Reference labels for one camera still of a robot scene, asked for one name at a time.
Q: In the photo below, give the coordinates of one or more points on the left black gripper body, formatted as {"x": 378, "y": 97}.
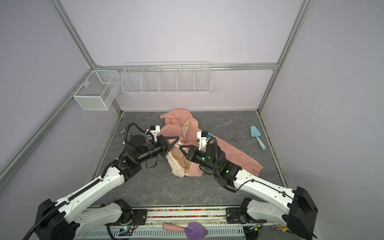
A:
{"x": 161, "y": 149}

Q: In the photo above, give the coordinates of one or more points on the white mesh box basket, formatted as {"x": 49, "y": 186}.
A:
{"x": 99, "y": 90}

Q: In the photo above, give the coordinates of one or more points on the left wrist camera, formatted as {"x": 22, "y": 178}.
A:
{"x": 153, "y": 132}

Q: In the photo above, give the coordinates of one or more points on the white wire shelf basket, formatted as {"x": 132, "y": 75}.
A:
{"x": 167, "y": 78}

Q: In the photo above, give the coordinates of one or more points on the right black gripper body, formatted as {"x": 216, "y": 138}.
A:
{"x": 201, "y": 158}

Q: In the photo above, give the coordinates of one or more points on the yellow-handled pliers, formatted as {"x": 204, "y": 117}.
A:
{"x": 280, "y": 228}

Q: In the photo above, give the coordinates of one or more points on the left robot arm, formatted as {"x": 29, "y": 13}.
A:
{"x": 65, "y": 219}

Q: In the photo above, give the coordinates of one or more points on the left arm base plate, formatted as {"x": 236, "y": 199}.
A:
{"x": 135, "y": 217}

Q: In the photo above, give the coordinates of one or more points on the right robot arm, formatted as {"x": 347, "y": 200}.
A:
{"x": 296, "y": 208}

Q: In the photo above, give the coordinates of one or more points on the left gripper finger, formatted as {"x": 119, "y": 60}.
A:
{"x": 165, "y": 138}
{"x": 170, "y": 143}

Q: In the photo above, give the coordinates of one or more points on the purple pink-handled scoop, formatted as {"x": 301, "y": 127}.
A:
{"x": 193, "y": 231}

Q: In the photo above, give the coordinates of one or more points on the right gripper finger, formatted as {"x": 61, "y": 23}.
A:
{"x": 193, "y": 147}
{"x": 185, "y": 151}

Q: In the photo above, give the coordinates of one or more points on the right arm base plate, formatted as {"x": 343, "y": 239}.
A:
{"x": 237, "y": 216}

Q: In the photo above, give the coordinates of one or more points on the teal plastic trowel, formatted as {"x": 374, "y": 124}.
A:
{"x": 255, "y": 133}

